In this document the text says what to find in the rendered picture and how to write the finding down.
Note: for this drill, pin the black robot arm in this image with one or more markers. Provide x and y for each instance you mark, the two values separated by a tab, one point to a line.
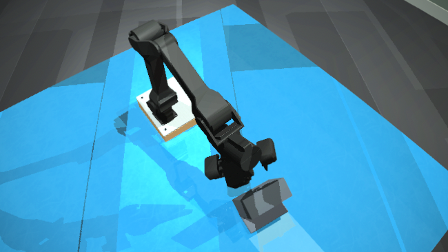
157	45

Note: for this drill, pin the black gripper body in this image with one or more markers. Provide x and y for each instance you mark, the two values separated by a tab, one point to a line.
213	170

